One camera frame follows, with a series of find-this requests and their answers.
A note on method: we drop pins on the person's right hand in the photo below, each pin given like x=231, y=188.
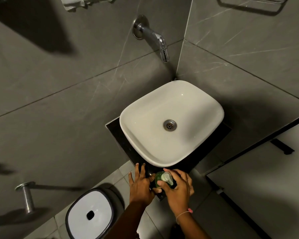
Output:
x=179, y=196

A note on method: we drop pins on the person's left hand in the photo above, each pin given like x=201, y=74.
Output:
x=140, y=190

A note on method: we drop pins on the person's right middle finger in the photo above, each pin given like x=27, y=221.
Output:
x=172, y=174

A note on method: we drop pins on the person's left little finger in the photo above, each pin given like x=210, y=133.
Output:
x=131, y=178

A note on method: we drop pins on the person's right thumb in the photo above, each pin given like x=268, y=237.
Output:
x=157, y=190

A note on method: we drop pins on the person's left middle finger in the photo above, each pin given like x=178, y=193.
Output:
x=143, y=171

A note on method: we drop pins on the green soap dispenser bottle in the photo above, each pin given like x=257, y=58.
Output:
x=160, y=176

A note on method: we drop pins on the person's right forearm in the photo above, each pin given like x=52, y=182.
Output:
x=191, y=227

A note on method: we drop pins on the person's left forearm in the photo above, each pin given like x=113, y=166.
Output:
x=127, y=222

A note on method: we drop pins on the black stone basin slab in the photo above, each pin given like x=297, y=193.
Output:
x=122, y=139

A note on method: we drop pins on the chrome basin drain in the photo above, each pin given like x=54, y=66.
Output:
x=170, y=125

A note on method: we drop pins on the white bin with dark rim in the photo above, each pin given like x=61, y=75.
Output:
x=89, y=214

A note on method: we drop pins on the white ceramic wash basin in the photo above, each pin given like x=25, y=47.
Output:
x=149, y=116

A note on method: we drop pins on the white door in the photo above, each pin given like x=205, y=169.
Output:
x=264, y=191

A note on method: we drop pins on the chrome paper roll holder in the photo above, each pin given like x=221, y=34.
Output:
x=27, y=196

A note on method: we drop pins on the white towel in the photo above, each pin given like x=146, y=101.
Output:
x=74, y=2

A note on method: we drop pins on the chrome wall tap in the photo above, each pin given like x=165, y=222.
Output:
x=152, y=34

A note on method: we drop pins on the chrome wall towel rack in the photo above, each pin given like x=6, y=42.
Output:
x=254, y=7

